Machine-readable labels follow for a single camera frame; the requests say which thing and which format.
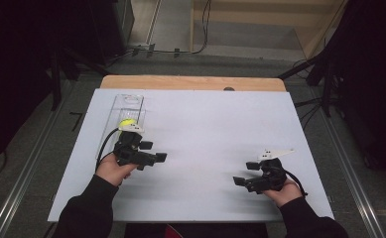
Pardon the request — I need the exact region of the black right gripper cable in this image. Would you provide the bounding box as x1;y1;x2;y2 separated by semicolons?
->
283;169;310;198

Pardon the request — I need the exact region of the person's right hand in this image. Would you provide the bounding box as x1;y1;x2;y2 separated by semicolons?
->
263;178;305;209

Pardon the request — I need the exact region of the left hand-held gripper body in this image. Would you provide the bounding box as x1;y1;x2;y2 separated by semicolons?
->
112;122;158;172

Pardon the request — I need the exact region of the yellow tennis ball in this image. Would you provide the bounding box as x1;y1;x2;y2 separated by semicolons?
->
118;118;138;129

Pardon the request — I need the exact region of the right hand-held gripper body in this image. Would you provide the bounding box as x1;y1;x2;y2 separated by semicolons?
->
245;148;296;195

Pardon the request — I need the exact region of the clear plastic tray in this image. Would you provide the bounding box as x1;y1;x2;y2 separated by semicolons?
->
95;93;147;161

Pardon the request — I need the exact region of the black floor cable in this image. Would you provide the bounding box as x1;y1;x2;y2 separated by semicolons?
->
105;0;213;67

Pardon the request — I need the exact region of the metal floor rail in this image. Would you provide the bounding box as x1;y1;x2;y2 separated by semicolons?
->
0;80;75;238
308;88;386;238

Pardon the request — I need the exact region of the black tripod stand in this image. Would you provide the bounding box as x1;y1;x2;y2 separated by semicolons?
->
277;54;347;130
46;46;110;112

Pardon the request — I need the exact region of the wooden frame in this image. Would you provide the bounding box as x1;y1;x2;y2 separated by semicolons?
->
189;0;348;60

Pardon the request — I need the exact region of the white board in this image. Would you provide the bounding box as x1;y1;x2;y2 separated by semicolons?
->
47;88;335;223

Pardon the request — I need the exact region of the person's left hand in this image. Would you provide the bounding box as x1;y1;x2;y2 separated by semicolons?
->
94;153;139;188

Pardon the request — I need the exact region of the wooden table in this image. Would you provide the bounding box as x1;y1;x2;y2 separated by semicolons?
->
99;74;288;93

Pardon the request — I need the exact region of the person's dark red clothing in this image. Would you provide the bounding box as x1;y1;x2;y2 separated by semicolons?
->
124;222;270;238

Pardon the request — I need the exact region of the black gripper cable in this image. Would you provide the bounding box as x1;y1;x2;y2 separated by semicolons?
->
94;127;121;174
283;169;310;198

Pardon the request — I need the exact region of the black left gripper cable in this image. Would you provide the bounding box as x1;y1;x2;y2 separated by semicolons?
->
94;127;121;174

